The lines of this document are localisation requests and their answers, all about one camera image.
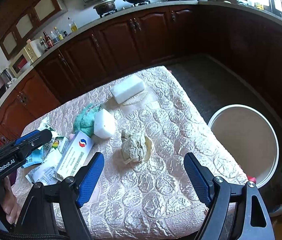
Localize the green knitted cloth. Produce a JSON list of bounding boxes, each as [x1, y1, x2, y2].
[[73, 103, 102, 138]]

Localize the silver cooking pot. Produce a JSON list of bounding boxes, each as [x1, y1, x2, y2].
[[93, 0, 117, 18]]

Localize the dark wood kitchen cabinets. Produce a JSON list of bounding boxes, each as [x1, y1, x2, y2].
[[0, 2, 282, 140]]

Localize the white rounded foam block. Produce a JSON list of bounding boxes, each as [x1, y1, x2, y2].
[[94, 109, 116, 139]]

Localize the quilted beige table cover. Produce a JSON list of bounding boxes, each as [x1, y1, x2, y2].
[[24, 66, 247, 239]]

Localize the rainbow logo medicine box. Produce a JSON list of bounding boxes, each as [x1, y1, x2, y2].
[[52, 137, 70, 155]]

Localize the cooking oil bottle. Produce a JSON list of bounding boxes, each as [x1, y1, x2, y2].
[[68, 17, 78, 33]]

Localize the white microwave oven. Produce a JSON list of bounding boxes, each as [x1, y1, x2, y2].
[[8, 43, 44, 78]]

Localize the white box with logo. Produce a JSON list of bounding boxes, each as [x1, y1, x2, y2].
[[54, 131, 94, 181]]

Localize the crumpled beige paper ball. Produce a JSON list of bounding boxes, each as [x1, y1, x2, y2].
[[121, 129, 155, 164]]

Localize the white nutrition label bag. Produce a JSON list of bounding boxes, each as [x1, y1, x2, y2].
[[25, 149, 62, 186]]

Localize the blue snack pouch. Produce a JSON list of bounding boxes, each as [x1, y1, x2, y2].
[[22, 146, 44, 168]]

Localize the white round trash bin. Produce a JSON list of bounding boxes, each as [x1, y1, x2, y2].
[[208, 104, 279, 189]]

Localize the white green milk carton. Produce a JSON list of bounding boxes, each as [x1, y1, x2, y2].
[[37, 117, 59, 140]]

